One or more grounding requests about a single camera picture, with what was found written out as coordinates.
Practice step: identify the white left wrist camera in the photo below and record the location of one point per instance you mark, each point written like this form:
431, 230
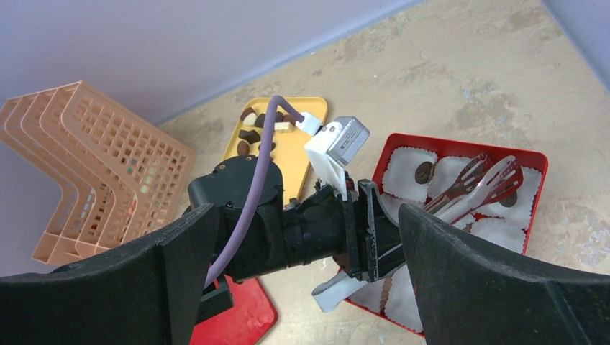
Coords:
332, 147

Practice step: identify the red box lid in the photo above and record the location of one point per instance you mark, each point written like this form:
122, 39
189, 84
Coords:
247, 322

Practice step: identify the dark oval chocolate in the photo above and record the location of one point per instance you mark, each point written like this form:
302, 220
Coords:
510, 200
424, 173

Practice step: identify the red chocolate box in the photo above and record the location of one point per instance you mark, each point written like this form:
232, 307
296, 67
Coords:
394, 300

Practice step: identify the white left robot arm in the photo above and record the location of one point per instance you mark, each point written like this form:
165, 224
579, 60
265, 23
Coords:
281, 235

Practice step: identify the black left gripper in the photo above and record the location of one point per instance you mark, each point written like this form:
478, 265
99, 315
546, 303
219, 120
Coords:
372, 248

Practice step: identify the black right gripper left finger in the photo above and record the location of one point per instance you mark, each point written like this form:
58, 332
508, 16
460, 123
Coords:
146, 291

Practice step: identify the orange plastic file organizer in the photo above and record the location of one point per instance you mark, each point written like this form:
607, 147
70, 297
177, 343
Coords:
120, 177

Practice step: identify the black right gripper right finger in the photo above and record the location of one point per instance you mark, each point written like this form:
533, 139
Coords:
471, 291

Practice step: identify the yellow plastic tray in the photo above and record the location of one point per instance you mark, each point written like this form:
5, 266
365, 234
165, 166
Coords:
289, 154

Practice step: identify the metal serving tongs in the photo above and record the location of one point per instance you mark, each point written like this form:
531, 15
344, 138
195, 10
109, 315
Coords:
481, 182

